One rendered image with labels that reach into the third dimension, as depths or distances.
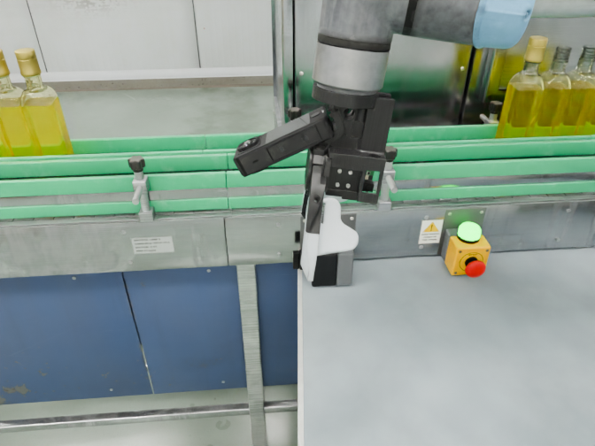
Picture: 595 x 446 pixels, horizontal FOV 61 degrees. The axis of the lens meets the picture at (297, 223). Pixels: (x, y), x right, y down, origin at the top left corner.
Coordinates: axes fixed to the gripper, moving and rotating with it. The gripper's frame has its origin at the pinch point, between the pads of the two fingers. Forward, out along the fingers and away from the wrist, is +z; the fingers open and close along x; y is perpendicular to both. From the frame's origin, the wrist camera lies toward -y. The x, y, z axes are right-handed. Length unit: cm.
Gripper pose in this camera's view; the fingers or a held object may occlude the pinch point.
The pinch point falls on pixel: (303, 249)
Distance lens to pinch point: 62.0
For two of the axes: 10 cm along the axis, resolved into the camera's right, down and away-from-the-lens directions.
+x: 0.1, -4.4, 9.0
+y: 9.9, 1.1, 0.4
